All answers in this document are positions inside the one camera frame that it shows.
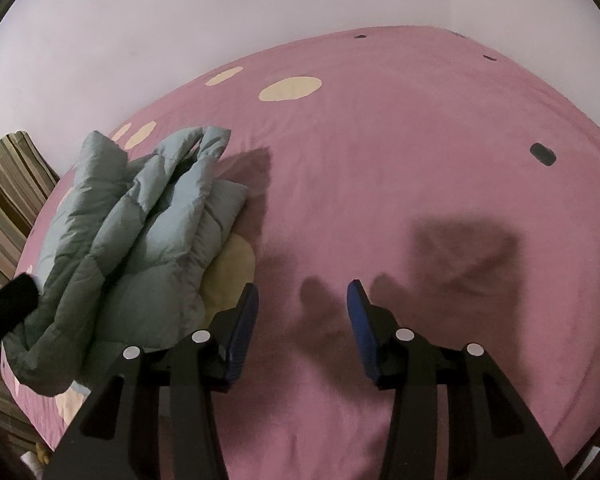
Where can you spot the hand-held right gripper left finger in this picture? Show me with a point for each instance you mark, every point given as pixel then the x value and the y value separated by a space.
pixel 243 327

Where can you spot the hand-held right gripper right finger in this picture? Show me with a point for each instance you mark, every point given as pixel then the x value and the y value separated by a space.
pixel 362 330

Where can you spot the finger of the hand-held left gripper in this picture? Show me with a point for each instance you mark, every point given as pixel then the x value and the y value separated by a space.
pixel 10 305

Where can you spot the light green puffer jacket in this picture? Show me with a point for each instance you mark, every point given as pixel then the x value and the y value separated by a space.
pixel 130 220

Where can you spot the striped cloth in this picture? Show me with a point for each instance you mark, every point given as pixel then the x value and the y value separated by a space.
pixel 10 185

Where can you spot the pink spotted bed sheet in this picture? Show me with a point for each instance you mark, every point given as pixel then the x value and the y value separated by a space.
pixel 380 160

